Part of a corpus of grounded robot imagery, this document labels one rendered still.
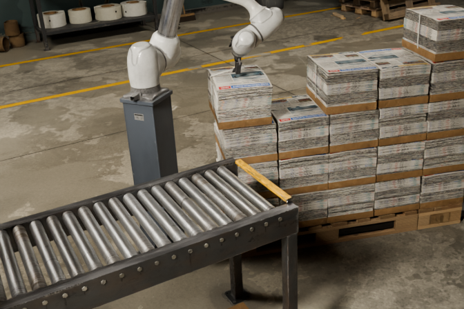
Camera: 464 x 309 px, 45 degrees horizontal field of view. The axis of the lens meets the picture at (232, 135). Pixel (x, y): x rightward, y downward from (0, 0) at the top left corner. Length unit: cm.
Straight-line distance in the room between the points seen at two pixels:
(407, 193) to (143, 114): 161
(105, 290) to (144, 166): 119
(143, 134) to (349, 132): 112
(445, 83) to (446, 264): 101
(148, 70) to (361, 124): 119
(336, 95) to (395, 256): 101
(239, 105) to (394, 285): 127
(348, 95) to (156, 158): 108
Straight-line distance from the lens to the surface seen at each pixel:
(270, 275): 320
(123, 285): 205
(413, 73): 318
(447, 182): 359
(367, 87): 309
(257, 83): 287
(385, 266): 332
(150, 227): 220
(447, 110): 337
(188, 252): 208
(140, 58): 288
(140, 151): 306
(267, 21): 269
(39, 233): 230
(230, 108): 286
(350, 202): 335
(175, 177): 253
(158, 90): 296
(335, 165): 319
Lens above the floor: 197
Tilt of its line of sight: 24 degrees down
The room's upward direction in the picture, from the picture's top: 3 degrees counter-clockwise
